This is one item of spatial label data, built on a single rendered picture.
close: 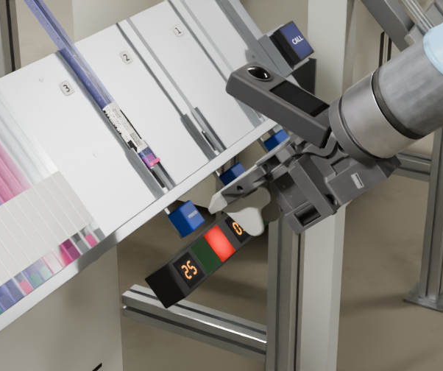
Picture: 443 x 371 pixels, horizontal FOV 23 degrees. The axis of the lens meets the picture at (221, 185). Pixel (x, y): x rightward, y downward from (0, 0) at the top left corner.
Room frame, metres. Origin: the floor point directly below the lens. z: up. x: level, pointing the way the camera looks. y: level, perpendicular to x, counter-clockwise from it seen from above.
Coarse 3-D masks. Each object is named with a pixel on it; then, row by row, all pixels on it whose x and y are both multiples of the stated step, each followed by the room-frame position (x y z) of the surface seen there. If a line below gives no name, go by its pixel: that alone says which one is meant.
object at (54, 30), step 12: (24, 0) 1.11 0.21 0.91; (36, 0) 1.10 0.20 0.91; (36, 12) 1.10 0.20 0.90; (48, 12) 1.10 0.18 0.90; (48, 24) 1.09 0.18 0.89; (60, 36) 1.09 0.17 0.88; (60, 48) 1.08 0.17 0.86; (72, 48) 1.08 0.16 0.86; (72, 60) 1.08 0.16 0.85; (84, 60) 1.08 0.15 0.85; (84, 72) 1.07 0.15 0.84; (84, 84) 1.07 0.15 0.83; (96, 84) 1.07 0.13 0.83; (96, 96) 1.06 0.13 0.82; (108, 96) 1.06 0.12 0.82; (144, 156) 1.03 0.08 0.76
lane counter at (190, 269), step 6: (186, 252) 0.99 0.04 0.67; (180, 258) 0.98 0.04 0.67; (186, 258) 0.99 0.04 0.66; (192, 258) 0.99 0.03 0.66; (174, 264) 0.97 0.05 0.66; (180, 264) 0.97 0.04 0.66; (186, 264) 0.98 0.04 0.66; (192, 264) 0.98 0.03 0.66; (180, 270) 0.97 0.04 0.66; (186, 270) 0.97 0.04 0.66; (192, 270) 0.98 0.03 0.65; (198, 270) 0.98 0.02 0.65; (186, 276) 0.97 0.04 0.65; (192, 276) 0.97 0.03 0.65; (198, 276) 0.98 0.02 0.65; (186, 282) 0.96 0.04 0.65; (192, 282) 0.97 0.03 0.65
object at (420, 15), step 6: (402, 0) 1.40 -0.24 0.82; (408, 0) 1.39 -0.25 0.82; (414, 0) 1.40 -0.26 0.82; (408, 6) 1.39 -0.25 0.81; (414, 6) 1.39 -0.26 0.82; (414, 12) 1.39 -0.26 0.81; (420, 12) 1.39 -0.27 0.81; (420, 18) 1.39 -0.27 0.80; (426, 18) 1.39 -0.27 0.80; (420, 24) 1.39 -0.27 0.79; (426, 24) 1.38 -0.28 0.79; (432, 24) 1.39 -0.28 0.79; (426, 30) 1.38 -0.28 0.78
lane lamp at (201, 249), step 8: (200, 240) 1.02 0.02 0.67; (192, 248) 1.00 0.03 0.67; (200, 248) 1.01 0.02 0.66; (208, 248) 1.02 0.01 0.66; (200, 256) 1.00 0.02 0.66; (208, 256) 1.01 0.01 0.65; (216, 256) 1.01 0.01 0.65; (208, 264) 1.00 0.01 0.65; (216, 264) 1.01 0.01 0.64; (208, 272) 0.99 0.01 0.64
